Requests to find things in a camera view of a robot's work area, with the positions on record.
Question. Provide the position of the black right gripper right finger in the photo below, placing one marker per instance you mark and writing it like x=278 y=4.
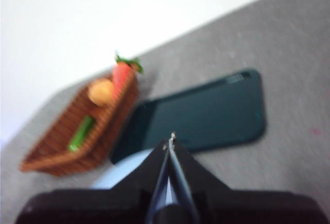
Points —
x=245 y=208

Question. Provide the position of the orange toy carrot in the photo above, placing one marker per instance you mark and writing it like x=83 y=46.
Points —
x=121 y=76

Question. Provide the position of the dark rectangular tray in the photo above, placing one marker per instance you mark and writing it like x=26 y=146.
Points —
x=201 y=116

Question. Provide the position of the brown wicker basket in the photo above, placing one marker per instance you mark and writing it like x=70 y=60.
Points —
x=51 y=144

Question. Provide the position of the yellow-brown toy potato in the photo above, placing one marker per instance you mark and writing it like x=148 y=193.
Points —
x=100 y=92

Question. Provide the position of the long green pepper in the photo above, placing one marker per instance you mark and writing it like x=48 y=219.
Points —
x=81 y=134

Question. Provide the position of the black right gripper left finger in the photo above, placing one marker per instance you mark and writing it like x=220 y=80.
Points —
x=90 y=206

